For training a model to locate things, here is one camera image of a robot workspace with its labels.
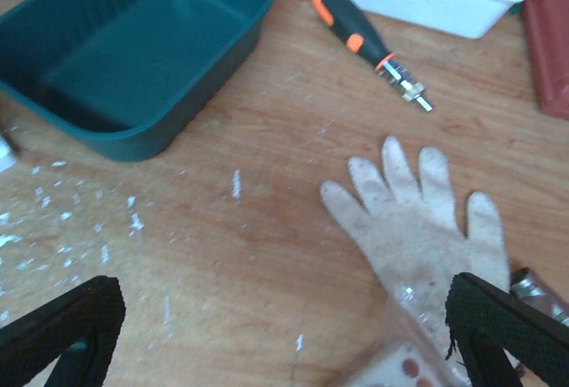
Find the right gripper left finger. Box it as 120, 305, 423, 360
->
1, 276, 125, 386

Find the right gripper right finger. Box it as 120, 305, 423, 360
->
445, 272, 568, 386

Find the white timer switch box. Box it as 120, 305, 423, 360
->
337, 343, 463, 387

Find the dark green plastic tray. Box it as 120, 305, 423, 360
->
1, 0, 273, 162

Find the white work glove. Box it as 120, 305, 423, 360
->
320, 136, 510, 354

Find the red flat case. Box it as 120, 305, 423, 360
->
521, 0, 568, 120

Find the white peg base plate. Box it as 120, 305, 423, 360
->
0, 125, 20, 173

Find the orange handled soldering iron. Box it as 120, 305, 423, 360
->
312, 0, 433, 112

